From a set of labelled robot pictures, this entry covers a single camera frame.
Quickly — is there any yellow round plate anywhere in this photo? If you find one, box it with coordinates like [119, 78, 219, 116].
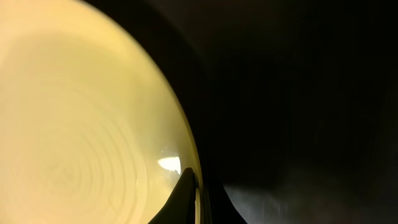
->
[1, 0, 201, 224]

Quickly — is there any dark brown serving tray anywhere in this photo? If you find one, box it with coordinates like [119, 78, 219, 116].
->
[93, 0, 397, 223]

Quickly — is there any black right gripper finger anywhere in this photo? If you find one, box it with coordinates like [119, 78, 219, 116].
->
[149, 167, 197, 224]

